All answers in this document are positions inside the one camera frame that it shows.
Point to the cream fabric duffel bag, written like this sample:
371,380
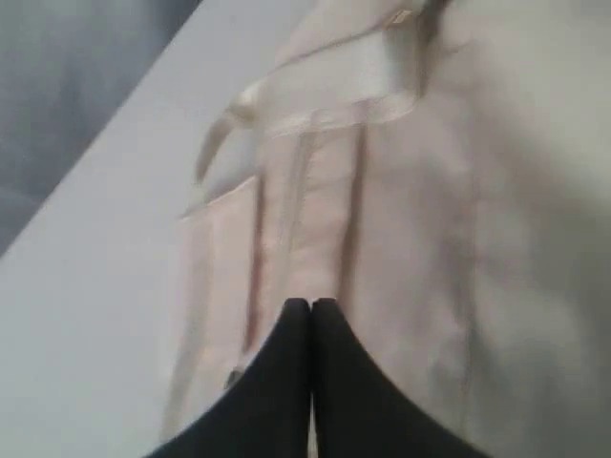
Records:
441,169

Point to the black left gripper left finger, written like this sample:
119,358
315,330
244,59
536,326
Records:
266,411

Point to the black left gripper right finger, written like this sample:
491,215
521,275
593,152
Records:
358,411

